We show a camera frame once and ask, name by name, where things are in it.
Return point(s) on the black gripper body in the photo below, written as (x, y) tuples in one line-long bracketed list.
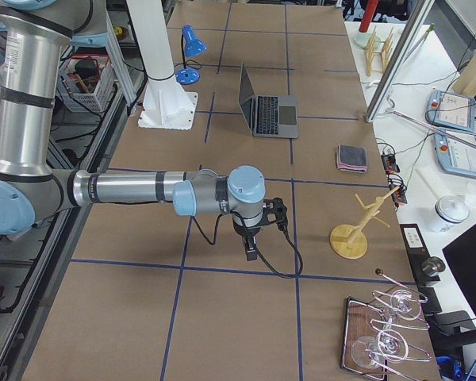
[(246, 232)]

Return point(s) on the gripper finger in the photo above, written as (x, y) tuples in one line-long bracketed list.
[(253, 249), (249, 248)]

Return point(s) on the grey laptop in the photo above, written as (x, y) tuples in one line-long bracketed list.
[(268, 116)]

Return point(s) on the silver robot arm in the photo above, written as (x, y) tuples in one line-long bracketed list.
[(30, 190)]

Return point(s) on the wooden mug tree stand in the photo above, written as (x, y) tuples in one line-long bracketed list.
[(349, 241)]

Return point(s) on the folded grey pink cloth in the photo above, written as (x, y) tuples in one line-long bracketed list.
[(351, 158)]

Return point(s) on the orange black electronics board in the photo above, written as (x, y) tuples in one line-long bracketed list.
[(394, 180)]

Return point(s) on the lower wine glass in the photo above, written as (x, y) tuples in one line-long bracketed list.
[(371, 352)]

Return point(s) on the wine glass rack tray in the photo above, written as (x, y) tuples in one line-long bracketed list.
[(366, 319)]

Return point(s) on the upper wine glass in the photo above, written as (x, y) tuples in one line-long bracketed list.
[(405, 305)]

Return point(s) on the white lidded mug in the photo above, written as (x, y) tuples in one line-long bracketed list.
[(450, 211)]

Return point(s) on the blue desk lamp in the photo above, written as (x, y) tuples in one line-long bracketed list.
[(191, 46)]

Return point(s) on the wooden dish rack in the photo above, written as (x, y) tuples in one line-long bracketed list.
[(383, 53)]

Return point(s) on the lower teach pendant tablet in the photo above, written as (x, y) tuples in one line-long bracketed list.
[(456, 154)]

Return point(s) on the teach pendant tablet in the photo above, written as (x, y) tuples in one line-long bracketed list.
[(449, 110), (456, 154)]

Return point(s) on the pale green plate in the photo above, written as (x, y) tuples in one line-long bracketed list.
[(361, 40)]

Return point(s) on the upper teach pendant tablet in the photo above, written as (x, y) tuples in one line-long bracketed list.
[(449, 110)]

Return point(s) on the red cylinder cup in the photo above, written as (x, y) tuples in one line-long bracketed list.
[(368, 15)]

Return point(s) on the white plastic basket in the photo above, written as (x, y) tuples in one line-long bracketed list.
[(85, 83)]

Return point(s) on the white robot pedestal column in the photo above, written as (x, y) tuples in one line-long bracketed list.
[(166, 105)]

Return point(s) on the aluminium frame post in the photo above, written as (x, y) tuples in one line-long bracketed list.
[(406, 40)]

